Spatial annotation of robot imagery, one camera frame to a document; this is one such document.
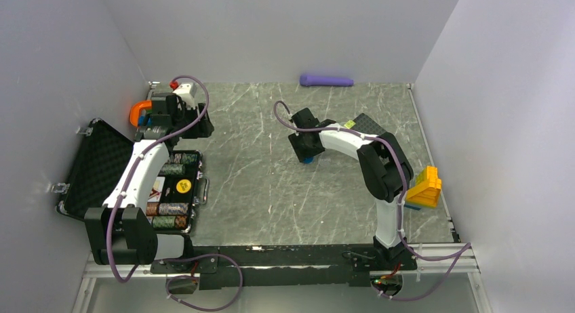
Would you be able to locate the yellow green chip stack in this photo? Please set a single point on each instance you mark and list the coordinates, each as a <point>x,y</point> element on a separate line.
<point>173,169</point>

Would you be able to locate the purple cylinder tube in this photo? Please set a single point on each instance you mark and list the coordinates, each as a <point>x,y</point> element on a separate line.
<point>308,80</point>

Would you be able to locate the blue round dealer button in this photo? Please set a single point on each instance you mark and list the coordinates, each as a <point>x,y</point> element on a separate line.
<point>307,160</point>

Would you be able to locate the blue green chip stack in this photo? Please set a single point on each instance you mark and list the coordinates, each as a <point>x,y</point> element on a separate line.
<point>183,158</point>

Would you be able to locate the black poker chip case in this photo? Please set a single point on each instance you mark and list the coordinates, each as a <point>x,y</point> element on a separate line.
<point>100,161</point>

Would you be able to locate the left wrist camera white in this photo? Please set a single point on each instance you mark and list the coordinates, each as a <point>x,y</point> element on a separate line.
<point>187,92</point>

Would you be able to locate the red triangle all-in marker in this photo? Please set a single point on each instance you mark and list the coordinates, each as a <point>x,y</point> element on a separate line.
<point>154,196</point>

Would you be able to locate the dark grey building plate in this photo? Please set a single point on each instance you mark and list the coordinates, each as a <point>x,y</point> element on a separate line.
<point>365,124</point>

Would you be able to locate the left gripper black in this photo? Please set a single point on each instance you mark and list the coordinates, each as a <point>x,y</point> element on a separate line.
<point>203,129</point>

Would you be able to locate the playing card deck ace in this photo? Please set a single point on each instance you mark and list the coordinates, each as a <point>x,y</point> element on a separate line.
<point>159,183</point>

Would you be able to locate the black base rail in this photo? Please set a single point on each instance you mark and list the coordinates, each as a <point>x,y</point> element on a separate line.
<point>290,265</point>

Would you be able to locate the blue yellow toy tile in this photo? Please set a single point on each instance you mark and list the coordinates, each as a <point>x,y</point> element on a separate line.
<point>413,207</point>

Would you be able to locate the yellow round dealer button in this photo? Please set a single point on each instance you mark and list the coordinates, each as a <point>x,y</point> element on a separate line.
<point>183,186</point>

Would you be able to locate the yellow toy block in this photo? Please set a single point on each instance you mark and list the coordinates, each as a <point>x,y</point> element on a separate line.
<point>427,188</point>

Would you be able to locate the brown red chip stack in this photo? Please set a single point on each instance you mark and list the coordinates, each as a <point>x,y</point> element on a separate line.
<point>152,209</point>

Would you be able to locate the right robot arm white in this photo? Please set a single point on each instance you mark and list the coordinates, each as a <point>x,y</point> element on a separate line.
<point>385,169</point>

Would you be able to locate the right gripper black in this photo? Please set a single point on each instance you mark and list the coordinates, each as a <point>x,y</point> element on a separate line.
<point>295,140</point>

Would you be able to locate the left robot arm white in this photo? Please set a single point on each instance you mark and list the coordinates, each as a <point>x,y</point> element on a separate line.
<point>119,230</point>

